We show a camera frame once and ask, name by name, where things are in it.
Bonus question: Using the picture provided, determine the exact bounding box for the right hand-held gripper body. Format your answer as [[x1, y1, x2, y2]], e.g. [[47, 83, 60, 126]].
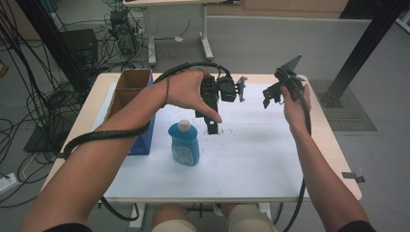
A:
[[274, 53, 307, 102]]

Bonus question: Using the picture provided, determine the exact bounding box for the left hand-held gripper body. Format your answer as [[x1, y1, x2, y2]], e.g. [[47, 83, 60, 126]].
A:
[[199, 73, 249, 112]]

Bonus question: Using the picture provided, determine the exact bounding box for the blue bottle with white cap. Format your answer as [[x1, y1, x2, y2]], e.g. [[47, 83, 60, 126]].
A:
[[167, 119, 201, 167]]

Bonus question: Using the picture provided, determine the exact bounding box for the blue cardboard box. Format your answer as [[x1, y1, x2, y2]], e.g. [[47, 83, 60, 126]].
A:
[[105, 68, 157, 157]]

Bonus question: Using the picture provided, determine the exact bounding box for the person's left hand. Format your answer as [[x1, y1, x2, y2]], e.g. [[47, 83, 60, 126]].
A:
[[163, 69, 223, 125]]

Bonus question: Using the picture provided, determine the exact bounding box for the person's right hand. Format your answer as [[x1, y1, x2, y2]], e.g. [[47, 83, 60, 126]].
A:
[[281, 84, 312, 137]]

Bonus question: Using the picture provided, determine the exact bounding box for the white table mat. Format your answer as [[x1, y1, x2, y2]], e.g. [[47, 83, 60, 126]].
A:
[[92, 81, 311, 199]]

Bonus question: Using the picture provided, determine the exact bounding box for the grey floor mat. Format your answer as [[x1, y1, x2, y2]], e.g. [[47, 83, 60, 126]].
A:
[[308, 78, 378, 132]]

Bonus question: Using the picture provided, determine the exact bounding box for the wooden table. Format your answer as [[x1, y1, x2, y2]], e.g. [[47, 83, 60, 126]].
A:
[[42, 72, 363, 205]]

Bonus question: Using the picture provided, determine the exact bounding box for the person's right leg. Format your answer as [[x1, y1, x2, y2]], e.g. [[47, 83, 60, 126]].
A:
[[221, 203, 278, 232]]

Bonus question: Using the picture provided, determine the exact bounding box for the person's leg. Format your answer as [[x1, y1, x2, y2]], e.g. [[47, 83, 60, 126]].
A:
[[221, 203, 278, 232], [150, 203, 198, 232]]

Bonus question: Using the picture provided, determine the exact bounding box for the person's left leg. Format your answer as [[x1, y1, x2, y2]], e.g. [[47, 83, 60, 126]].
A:
[[150, 203, 198, 232]]

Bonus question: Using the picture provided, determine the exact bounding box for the grey computer case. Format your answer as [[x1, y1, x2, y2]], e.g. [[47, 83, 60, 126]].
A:
[[108, 9, 140, 56]]

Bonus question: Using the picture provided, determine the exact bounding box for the grey tape piece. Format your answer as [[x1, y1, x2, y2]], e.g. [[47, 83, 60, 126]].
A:
[[340, 171, 366, 185]]

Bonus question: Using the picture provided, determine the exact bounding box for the black computer tower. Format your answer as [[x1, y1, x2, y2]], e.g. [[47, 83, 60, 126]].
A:
[[60, 28, 100, 66]]

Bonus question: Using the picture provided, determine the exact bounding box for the black floor plate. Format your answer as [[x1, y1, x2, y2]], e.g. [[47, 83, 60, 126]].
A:
[[23, 124, 71, 155]]

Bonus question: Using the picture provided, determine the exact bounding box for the white power strip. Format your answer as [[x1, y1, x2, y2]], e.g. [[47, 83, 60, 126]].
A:
[[0, 172, 17, 195]]

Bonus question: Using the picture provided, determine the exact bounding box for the white desk frame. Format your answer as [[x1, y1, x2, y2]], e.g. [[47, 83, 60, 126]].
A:
[[123, 0, 241, 68]]

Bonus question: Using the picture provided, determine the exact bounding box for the black metal post with foot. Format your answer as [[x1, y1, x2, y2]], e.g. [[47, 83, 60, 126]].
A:
[[318, 0, 410, 108]]

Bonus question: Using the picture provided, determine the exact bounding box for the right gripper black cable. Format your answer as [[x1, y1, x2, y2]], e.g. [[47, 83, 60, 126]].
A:
[[279, 75, 313, 232]]

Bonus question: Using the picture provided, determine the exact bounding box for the left gripper black sleeved cable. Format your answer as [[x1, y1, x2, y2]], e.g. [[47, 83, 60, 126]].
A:
[[60, 61, 234, 222]]

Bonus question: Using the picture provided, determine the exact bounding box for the black slanted metal post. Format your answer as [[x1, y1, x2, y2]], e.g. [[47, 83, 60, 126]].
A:
[[15, 0, 93, 100]]

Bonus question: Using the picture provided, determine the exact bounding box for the tangle of black floor cables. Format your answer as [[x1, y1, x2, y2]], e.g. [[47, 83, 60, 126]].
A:
[[0, 0, 153, 209]]

